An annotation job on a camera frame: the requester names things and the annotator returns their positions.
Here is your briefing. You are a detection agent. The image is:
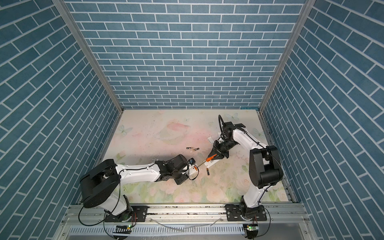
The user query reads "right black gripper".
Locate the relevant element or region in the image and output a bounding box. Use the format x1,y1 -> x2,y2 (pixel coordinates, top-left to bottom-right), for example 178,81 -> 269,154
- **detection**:
207,139 -> 238,160

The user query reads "orange black screwdriver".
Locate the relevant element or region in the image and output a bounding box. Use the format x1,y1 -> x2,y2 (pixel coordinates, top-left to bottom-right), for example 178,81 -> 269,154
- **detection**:
198,154 -> 217,167

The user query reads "white remote control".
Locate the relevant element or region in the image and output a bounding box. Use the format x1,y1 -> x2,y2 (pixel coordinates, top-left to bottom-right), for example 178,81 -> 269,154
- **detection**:
204,160 -> 221,168
189,165 -> 199,179

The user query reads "white battery cover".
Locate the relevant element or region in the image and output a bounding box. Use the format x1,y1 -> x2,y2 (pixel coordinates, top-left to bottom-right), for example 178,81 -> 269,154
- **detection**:
207,136 -> 220,144

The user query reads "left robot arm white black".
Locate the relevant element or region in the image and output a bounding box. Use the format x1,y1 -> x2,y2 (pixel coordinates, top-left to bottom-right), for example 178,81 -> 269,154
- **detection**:
80,155 -> 198,216

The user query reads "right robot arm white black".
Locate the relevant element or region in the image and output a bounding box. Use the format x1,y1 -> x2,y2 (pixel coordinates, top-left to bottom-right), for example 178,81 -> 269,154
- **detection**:
206,116 -> 284,217

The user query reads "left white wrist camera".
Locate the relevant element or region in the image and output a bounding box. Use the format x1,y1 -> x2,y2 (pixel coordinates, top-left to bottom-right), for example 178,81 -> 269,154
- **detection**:
189,158 -> 196,165

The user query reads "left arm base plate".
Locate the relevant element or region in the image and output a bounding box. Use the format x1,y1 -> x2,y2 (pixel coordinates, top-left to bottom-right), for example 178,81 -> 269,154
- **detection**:
105,206 -> 149,223

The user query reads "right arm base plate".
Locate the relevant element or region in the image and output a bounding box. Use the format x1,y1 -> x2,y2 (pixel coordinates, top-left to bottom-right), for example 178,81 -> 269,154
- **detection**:
225,203 -> 267,222

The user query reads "white slotted cable duct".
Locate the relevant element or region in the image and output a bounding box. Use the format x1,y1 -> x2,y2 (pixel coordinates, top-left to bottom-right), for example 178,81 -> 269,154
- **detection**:
69,224 -> 245,237

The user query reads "aluminium front rail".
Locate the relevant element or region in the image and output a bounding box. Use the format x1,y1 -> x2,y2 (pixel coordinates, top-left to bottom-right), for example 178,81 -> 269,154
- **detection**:
61,202 -> 310,226

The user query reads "right aluminium corner post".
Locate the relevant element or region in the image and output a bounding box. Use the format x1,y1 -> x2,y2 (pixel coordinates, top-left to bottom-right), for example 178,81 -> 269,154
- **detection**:
259,0 -> 316,113

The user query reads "aluminium corner post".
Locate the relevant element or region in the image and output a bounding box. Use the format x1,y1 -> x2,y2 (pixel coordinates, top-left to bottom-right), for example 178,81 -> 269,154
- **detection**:
52,0 -> 124,114
259,0 -> 316,113

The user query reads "left aluminium corner post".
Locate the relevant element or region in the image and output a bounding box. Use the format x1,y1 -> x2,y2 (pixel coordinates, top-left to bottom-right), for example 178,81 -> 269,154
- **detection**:
52,0 -> 124,114

